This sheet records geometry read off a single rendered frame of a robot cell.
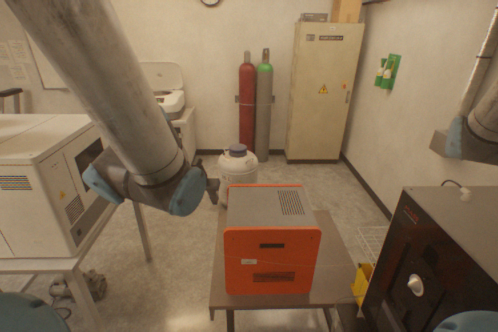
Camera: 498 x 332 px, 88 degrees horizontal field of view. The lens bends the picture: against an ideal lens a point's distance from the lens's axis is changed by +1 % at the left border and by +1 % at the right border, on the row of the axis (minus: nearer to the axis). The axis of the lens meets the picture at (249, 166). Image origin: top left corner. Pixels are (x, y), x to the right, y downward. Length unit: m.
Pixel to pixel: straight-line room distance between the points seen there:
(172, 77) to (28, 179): 2.85
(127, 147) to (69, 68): 0.11
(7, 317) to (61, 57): 0.25
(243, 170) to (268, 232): 1.65
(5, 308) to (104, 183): 0.24
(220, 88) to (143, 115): 3.66
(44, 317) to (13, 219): 1.19
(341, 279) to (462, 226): 0.84
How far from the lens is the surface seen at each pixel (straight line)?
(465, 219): 0.93
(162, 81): 3.97
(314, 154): 4.09
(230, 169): 2.74
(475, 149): 0.68
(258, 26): 3.92
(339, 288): 1.55
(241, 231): 1.14
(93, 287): 2.42
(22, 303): 0.36
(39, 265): 1.61
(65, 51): 0.32
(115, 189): 0.54
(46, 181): 1.33
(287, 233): 1.16
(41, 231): 1.50
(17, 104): 4.99
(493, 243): 0.88
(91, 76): 0.33
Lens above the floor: 1.89
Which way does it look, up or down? 28 degrees down
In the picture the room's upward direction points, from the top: 1 degrees clockwise
